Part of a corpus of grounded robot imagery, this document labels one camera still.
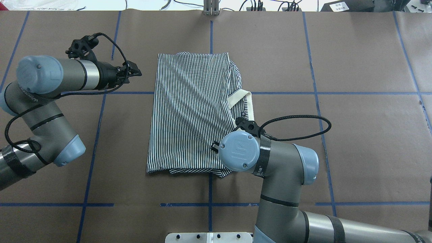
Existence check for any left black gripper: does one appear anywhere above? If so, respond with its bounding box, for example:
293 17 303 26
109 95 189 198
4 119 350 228
97 61 142 90

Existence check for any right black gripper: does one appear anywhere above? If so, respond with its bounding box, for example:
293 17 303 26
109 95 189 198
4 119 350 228
210 141 220 154

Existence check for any navy white striped polo shirt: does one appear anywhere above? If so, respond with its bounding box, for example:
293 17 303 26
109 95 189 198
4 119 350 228
146 52 254 178

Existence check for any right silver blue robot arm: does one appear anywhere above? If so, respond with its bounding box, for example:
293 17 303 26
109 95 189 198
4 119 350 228
211 130 431 243

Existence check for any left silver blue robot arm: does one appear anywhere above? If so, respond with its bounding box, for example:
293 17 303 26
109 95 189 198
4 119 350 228
1 55 142 190

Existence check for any clear plastic bag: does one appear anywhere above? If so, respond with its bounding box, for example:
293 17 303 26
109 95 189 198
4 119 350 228
1 0 78 11

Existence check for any black box with label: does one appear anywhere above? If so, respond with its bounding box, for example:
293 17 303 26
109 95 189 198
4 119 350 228
320 0 375 12

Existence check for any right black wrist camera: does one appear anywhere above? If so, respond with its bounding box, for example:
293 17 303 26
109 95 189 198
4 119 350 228
233 117 265 137

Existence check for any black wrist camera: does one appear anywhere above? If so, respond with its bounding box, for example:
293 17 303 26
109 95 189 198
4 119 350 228
233 117 265 137
65 35 99 62

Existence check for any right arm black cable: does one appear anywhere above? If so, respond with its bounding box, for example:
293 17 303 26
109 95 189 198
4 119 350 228
258 115 332 141

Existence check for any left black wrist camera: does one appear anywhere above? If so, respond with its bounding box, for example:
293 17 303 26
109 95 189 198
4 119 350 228
65 35 99 62

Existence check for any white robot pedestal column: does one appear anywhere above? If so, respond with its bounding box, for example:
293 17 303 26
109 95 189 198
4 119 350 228
165 232 253 243

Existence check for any aluminium frame post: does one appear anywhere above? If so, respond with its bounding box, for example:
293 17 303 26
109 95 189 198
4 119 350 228
203 0 220 16

